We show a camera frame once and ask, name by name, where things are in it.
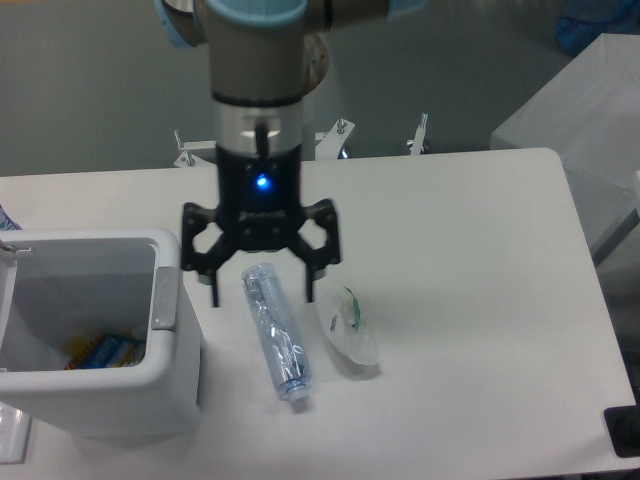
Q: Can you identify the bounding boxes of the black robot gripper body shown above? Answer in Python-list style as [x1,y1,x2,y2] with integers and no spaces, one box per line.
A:
[212,97,307,254]

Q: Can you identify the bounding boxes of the white push-lid trash can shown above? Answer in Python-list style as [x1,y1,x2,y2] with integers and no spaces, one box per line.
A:
[1,228,203,437]

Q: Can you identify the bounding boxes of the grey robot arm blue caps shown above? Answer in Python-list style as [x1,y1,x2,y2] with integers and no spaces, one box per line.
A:
[156,0,421,291]

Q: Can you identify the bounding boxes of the crumpled clear plastic wrapper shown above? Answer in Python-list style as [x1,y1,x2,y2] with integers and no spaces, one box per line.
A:
[316,284,380,366]

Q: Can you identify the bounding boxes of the crushed clear plastic bottle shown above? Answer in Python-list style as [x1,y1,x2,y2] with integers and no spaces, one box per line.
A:
[241,263,311,407]

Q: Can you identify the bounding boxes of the blue yellow packet in bin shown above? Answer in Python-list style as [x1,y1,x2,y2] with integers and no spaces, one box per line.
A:
[64,334,146,370]

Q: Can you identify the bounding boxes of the blue patterned packet at left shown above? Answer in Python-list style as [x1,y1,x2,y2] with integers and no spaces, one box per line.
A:
[0,206,21,231]

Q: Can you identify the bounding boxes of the clear plastic sheet lower left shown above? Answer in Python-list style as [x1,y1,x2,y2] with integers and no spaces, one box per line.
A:
[0,403,31,465]

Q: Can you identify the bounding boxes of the grey covered side table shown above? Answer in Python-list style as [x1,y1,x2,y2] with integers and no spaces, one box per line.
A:
[489,34,639,265]

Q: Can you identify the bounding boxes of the blue object top right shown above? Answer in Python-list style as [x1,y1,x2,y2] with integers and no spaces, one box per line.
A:
[555,1,639,57]

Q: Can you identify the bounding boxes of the black clamp at table edge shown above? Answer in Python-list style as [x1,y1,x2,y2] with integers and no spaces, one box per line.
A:
[604,405,639,458]

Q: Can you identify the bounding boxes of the white metal base frame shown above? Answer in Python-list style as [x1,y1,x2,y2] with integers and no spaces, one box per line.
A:
[173,112,430,168]

